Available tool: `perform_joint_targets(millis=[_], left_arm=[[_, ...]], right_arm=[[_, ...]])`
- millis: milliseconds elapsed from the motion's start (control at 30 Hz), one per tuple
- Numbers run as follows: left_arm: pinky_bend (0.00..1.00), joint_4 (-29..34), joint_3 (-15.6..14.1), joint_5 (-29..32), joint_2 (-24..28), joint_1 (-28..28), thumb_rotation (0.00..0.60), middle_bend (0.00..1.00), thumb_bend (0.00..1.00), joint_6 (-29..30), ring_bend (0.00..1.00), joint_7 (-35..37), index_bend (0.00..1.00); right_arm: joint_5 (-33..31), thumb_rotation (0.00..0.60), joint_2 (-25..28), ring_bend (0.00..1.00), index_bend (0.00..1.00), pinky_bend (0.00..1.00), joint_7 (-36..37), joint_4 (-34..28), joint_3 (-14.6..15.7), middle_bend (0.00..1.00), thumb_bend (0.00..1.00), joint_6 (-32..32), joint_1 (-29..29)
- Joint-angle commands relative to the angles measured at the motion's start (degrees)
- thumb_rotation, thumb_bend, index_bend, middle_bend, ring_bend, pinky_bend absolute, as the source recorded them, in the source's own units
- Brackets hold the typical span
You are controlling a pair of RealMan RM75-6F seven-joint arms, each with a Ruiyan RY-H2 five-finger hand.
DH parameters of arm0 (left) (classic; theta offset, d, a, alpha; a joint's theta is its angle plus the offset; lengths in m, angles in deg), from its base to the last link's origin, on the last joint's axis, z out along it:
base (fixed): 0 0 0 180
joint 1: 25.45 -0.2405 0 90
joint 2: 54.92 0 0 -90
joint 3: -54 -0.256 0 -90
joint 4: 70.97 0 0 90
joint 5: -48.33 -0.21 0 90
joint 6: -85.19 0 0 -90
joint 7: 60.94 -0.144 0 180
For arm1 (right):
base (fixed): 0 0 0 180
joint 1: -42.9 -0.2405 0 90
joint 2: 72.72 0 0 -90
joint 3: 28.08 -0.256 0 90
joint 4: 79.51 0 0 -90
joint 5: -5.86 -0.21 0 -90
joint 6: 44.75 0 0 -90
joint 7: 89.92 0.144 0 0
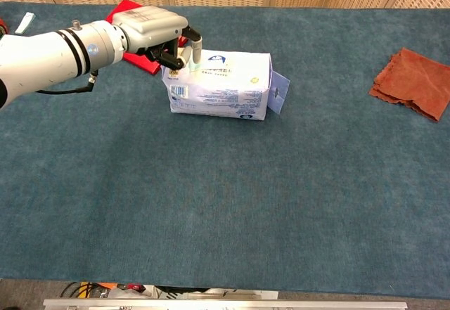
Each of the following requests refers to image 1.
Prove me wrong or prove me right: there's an aluminium profile rail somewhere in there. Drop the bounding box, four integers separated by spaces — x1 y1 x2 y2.
42 298 409 310

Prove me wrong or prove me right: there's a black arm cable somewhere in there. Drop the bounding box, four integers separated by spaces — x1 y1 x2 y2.
34 69 100 96

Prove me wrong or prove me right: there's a flat red box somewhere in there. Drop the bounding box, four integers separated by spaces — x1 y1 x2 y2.
105 0 193 76

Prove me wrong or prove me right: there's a folded brown cloth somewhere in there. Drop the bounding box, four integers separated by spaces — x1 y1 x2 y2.
368 47 450 123

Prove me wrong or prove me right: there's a small white packet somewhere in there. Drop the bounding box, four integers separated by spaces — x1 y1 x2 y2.
14 12 37 36

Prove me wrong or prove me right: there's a black cable bundle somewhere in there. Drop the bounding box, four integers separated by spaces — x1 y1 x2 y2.
59 281 106 299

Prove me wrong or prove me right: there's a white blue tissue pack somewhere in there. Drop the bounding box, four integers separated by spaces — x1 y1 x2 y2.
161 48 291 122

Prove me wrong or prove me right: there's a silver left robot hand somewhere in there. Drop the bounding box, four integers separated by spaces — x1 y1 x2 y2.
112 6 203 72

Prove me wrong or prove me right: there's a white plastic bag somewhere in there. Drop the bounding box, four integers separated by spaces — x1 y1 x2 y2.
108 284 163 299

